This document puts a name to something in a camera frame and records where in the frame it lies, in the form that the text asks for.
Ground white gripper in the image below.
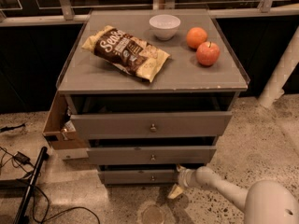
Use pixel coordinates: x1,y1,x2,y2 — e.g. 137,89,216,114
167,164,198,200

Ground grey bottom drawer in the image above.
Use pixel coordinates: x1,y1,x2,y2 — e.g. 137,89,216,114
98,164,178,186

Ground grey drawer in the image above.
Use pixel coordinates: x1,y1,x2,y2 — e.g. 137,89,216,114
98,164,178,186
64,94,234,140
87,137,216,165

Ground grey top drawer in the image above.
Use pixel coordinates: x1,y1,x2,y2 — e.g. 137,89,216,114
64,94,234,140

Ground grey drawer cabinet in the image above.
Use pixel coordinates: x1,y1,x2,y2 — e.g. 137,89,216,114
55,8,250,186

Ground grey middle drawer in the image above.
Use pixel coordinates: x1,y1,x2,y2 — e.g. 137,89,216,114
87,137,216,165

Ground cardboard box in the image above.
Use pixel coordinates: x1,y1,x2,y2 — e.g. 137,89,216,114
43,93,88,160

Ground red apple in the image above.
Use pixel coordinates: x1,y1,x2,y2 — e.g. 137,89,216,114
196,41,221,66

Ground brown chip bag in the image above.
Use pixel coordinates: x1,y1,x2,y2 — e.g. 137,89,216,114
82,25,170,82

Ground orange fruit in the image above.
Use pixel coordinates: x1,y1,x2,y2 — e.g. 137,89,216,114
186,27,207,49

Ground white bowl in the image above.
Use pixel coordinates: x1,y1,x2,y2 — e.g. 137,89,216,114
149,14,180,41

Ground black pole on floor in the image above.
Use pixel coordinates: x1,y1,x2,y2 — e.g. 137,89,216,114
13,147,49,224

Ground black power adapter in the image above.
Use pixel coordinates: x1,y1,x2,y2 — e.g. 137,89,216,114
13,152,30,164

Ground metal window railing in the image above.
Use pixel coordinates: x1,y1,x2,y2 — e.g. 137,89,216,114
0,0,299,26

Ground black floor cable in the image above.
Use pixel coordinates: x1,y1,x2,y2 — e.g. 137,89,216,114
0,122,101,224

